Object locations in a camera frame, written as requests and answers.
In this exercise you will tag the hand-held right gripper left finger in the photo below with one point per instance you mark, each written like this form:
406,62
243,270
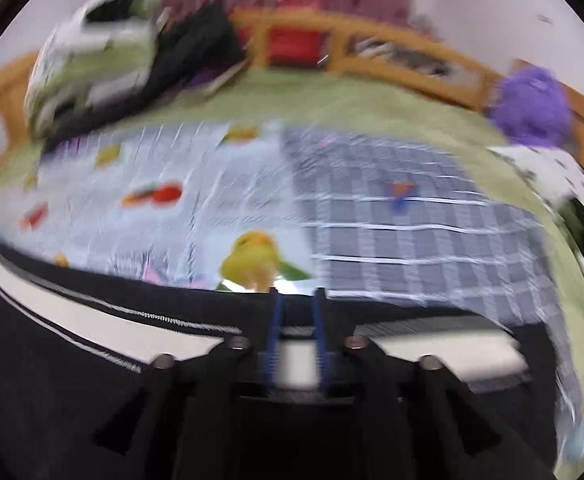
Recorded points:
277,345

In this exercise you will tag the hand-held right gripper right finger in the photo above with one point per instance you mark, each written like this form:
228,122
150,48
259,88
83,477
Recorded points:
322,345

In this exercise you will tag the black pants with white band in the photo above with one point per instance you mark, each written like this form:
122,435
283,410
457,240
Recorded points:
72,410

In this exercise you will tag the grey checked cloth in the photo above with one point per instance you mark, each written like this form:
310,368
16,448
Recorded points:
396,260

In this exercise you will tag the fruit print tablecloth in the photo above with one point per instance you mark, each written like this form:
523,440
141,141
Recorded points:
371,105

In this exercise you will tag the purple bag with white trim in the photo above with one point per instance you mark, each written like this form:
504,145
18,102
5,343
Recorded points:
204,79

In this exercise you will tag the white floral pillow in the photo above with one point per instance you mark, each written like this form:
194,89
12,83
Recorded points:
546,170

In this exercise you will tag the grey clutter pile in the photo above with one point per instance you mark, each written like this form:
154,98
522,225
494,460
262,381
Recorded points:
401,55

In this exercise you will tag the red chair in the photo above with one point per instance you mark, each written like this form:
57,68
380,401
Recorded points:
292,40

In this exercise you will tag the black jacket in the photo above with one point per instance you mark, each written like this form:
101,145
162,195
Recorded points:
197,45

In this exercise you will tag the purple plush toy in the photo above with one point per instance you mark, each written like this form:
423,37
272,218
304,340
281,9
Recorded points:
531,105

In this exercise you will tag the white green floral quilt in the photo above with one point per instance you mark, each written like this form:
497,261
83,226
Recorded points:
97,65

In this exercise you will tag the wooden bed frame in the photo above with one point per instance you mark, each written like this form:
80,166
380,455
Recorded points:
342,35

